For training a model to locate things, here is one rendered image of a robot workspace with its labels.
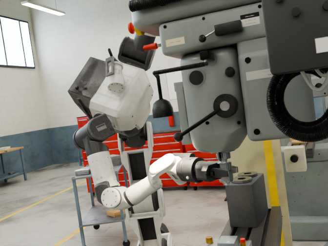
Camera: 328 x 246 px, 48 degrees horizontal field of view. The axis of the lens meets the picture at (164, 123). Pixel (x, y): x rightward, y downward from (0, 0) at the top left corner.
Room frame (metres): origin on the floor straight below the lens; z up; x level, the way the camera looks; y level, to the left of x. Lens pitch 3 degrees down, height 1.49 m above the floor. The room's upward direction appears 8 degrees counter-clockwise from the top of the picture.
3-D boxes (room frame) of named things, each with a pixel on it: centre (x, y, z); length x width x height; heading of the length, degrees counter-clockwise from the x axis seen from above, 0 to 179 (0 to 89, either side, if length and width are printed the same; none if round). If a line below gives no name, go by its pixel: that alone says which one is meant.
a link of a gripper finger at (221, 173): (1.19, -0.16, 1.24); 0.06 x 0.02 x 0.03; 45
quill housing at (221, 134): (1.21, -0.18, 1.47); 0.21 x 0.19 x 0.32; 160
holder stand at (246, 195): (1.67, -0.33, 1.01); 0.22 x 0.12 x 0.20; 152
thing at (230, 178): (1.21, -0.18, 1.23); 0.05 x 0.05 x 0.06
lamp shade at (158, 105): (1.28, 0.00, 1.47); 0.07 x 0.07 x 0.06
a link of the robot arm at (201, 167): (1.28, -0.11, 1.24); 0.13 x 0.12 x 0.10; 135
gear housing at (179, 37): (1.20, -0.22, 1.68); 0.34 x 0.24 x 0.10; 70
